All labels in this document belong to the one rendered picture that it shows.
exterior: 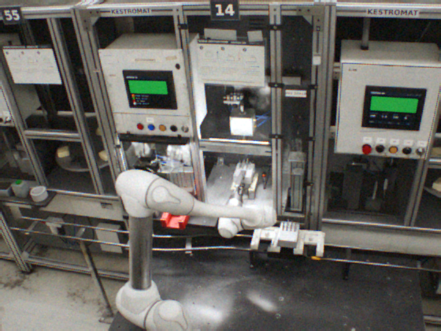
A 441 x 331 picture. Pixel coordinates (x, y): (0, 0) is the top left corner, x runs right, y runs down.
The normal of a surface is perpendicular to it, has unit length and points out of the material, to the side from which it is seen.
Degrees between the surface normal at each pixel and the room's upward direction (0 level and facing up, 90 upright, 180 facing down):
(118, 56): 90
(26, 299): 0
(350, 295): 0
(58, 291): 0
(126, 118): 90
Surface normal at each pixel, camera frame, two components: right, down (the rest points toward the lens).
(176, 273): -0.07, -0.81
